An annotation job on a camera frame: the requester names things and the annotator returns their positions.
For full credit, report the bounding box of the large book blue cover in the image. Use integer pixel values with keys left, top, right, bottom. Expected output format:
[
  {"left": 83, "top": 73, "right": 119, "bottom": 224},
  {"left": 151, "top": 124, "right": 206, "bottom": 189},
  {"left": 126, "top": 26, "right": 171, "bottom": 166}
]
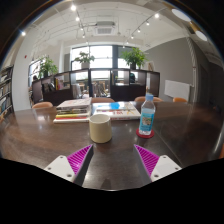
[{"left": 94, "top": 102, "right": 141, "bottom": 120}]

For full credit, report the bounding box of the ceiling air conditioner unit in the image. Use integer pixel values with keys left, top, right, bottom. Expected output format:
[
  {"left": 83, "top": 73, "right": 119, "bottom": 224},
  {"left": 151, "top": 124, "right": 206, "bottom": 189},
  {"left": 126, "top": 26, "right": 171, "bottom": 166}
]
[{"left": 93, "top": 21, "right": 115, "bottom": 36}]

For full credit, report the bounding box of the tall bookshelf at left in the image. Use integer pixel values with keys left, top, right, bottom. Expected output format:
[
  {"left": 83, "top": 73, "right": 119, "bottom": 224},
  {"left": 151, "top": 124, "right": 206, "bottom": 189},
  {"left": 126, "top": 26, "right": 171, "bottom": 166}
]
[{"left": 0, "top": 66, "right": 13, "bottom": 122}]

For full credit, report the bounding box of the white board against wall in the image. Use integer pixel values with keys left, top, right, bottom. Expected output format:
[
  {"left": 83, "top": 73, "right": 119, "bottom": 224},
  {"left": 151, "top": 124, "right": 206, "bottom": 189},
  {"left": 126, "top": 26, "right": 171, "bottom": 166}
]
[{"left": 164, "top": 80, "right": 190, "bottom": 100}]

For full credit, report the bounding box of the clear water bottle blue cap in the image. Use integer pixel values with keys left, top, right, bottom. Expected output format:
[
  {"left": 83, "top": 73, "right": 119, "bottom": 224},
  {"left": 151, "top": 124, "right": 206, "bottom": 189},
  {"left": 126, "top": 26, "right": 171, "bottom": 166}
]
[{"left": 139, "top": 93, "right": 155, "bottom": 135}]

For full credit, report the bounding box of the middle potted plant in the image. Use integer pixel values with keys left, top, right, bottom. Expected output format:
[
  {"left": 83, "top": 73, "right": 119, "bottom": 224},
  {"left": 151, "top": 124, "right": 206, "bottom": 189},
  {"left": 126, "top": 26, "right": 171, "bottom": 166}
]
[{"left": 75, "top": 52, "right": 95, "bottom": 69}]

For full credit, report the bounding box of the orange chair centre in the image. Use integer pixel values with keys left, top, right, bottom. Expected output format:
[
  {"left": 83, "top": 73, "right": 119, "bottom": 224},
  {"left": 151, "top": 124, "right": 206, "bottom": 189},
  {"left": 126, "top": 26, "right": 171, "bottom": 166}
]
[{"left": 91, "top": 97, "right": 115, "bottom": 103}]

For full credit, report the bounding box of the orange chair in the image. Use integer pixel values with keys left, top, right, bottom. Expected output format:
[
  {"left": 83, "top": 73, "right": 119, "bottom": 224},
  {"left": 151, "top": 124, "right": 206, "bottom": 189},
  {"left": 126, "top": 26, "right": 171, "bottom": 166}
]
[
  {"left": 32, "top": 102, "right": 53, "bottom": 109},
  {"left": 173, "top": 97, "right": 187, "bottom": 103},
  {"left": 91, "top": 97, "right": 115, "bottom": 103},
  {"left": 134, "top": 96, "right": 164, "bottom": 103}
]

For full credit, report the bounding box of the dark open shelf divider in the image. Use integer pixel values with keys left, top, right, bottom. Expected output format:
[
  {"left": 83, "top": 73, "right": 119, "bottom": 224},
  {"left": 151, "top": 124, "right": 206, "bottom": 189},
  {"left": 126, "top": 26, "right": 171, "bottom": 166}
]
[{"left": 32, "top": 68, "right": 160, "bottom": 106}]

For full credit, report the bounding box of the potted plant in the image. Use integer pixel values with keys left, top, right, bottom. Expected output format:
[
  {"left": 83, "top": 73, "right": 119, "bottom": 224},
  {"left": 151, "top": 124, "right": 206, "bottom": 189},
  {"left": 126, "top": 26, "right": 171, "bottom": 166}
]
[
  {"left": 39, "top": 57, "right": 58, "bottom": 78},
  {"left": 75, "top": 52, "right": 95, "bottom": 69},
  {"left": 121, "top": 48, "right": 146, "bottom": 69}
]

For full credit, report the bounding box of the left potted plant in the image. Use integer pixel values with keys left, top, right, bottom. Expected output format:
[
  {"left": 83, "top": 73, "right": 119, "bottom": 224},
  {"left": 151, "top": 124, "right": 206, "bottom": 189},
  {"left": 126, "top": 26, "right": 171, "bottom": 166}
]
[{"left": 39, "top": 57, "right": 58, "bottom": 78}]

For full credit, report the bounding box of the stack of books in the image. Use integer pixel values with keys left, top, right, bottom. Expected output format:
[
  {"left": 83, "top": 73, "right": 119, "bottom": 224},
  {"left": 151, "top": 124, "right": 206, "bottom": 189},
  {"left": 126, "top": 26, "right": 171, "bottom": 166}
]
[{"left": 53, "top": 97, "right": 92, "bottom": 123}]

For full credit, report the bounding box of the cream ceramic cup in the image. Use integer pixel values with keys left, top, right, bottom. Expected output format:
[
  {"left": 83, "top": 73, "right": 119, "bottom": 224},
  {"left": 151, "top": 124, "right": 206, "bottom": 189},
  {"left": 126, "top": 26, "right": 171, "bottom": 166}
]
[{"left": 89, "top": 114, "right": 112, "bottom": 143}]

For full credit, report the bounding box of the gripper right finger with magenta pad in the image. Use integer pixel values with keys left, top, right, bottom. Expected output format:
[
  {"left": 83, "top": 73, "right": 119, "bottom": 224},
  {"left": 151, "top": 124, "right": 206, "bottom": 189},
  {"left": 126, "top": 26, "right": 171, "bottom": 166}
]
[{"left": 134, "top": 145, "right": 181, "bottom": 182}]

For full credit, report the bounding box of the orange chair far left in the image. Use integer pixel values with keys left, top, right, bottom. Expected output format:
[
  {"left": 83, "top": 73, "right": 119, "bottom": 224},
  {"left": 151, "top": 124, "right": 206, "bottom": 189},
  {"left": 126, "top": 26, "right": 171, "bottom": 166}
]
[{"left": 32, "top": 102, "right": 53, "bottom": 109}]

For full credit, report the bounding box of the right potted plant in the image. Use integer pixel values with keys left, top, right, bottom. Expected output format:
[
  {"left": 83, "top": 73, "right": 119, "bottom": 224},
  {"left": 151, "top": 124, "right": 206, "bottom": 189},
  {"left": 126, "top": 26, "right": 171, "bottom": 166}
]
[{"left": 121, "top": 48, "right": 146, "bottom": 69}]

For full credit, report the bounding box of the red round coaster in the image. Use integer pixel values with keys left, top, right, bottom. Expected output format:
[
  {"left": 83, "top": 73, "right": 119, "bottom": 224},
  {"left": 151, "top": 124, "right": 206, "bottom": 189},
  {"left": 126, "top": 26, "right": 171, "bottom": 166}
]
[{"left": 136, "top": 128, "right": 154, "bottom": 139}]

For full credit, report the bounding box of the orange chair far right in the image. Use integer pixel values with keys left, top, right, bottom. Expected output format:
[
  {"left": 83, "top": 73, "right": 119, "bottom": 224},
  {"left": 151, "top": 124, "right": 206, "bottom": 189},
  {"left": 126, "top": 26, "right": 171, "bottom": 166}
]
[{"left": 173, "top": 97, "right": 187, "bottom": 103}]

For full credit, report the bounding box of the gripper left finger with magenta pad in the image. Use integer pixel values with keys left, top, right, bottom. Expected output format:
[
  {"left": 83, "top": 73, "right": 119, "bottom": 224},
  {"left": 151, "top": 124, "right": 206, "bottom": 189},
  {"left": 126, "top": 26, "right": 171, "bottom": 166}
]
[{"left": 44, "top": 144, "right": 93, "bottom": 186}]

